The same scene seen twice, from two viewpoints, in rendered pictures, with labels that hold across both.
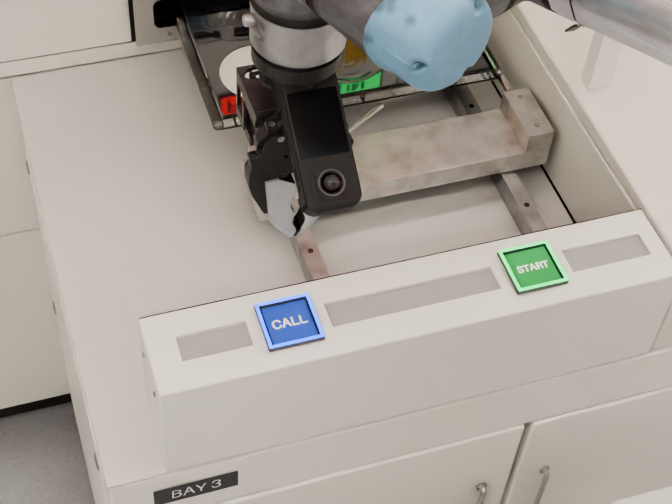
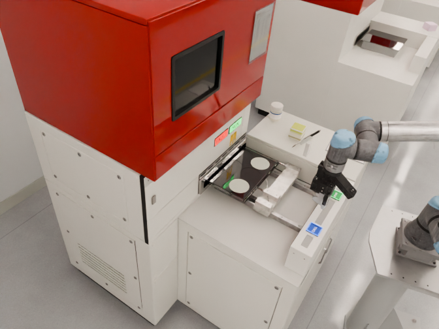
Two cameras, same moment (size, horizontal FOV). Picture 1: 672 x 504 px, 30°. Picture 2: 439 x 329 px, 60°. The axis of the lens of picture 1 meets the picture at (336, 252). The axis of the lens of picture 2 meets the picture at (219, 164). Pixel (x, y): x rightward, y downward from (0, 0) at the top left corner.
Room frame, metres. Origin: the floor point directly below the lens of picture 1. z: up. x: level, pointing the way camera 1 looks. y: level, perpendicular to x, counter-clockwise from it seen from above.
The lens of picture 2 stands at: (0.15, 1.04, 2.19)
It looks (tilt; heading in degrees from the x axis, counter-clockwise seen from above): 41 degrees down; 322
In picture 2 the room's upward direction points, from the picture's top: 6 degrees clockwise
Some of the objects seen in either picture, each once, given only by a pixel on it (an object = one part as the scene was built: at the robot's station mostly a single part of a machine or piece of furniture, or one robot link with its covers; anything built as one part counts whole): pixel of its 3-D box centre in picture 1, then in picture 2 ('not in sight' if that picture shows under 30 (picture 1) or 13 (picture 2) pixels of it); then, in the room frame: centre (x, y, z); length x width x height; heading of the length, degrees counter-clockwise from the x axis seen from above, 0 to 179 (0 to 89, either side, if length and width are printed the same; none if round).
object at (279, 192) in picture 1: (272, 188); (319, 200); (0.74, 0.06, 1.14); 0.06 x 0.03 x 0.09; 22
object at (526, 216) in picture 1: (482, 137); (281, 177); (1.14, -0.17, 0.84); 0.50 x 0.02 x 0.03; 22
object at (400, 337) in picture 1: (410, 336); (321, 221); (0.78, -0.09, 0.89); 0.55 x 0.09 x 0.14; 112
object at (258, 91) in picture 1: (291, 93); (326, 178); (0.75, 0.05, 1.25); 0.09 x 0.08 x 0.12; 22
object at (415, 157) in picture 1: (396, 161); (277, 190); (1.06, -0.06, 0.87); 0.36 x 0.08 x 0.03; 112
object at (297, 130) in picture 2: not in sight; (297, 131); (1.26, -0.35, 1.00); 0.07 x 0.07 x 0.07; 26
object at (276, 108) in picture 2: not in sight; (276, 111); (1.46, -0.37, 1.01); 0.07 x 0.07 x 0.10
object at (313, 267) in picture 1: (277, 178); (257, 206); (1.04, 0.08, 0.84); 0.50 x 0.02 x 0.03; 22
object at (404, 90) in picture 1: (362, 98); (262, 180); (1.13, -0.02, 0.90); 0.38 x 0.01 x 0.01; 112
